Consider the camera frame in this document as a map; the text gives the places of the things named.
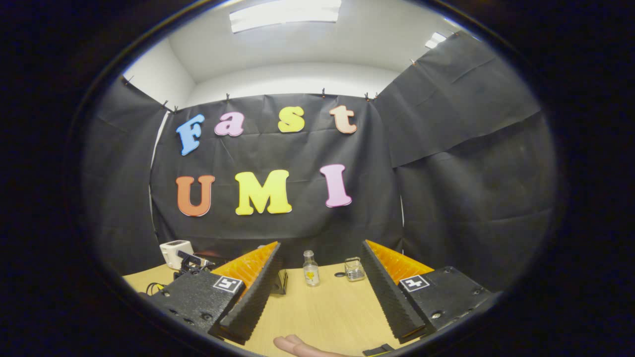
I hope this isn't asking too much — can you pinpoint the metal mesh holder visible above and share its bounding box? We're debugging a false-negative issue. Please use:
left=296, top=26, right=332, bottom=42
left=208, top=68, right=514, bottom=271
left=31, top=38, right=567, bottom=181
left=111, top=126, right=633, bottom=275
left=345, top=257, right=367, bottom=283

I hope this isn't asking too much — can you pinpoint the large ceiling light panel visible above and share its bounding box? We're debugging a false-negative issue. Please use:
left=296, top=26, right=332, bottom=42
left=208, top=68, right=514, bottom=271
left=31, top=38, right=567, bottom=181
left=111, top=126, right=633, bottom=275
left=229, top=0, right=343, bottom=34

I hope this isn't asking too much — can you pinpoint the black backdrop cloth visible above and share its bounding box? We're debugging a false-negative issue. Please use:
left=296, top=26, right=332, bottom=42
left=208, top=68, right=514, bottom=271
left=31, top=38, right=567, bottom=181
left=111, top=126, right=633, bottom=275
left=82, top=31, right=557, bottom=293

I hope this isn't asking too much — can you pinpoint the white toaster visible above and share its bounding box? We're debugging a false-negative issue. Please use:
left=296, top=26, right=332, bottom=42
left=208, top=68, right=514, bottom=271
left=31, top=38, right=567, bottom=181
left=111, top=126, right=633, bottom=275
left=159, top=240, right=195, bottom=270

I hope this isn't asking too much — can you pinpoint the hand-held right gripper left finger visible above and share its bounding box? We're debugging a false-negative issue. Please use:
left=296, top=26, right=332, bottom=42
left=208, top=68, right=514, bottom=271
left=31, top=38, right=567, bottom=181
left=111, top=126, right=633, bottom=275
left=147, top=240, right=282, bottom=346

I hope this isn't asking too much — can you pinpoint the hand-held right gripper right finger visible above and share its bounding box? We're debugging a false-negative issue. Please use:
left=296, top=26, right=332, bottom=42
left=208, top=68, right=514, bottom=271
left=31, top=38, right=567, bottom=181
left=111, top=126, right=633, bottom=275
left=361, top=239, right=493, bottom=344

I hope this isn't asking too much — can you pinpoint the clear glass bottle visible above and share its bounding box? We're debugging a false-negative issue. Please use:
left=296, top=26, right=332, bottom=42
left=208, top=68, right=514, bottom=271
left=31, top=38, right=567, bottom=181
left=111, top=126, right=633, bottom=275
left=303, top=250, right=321, bottom=288

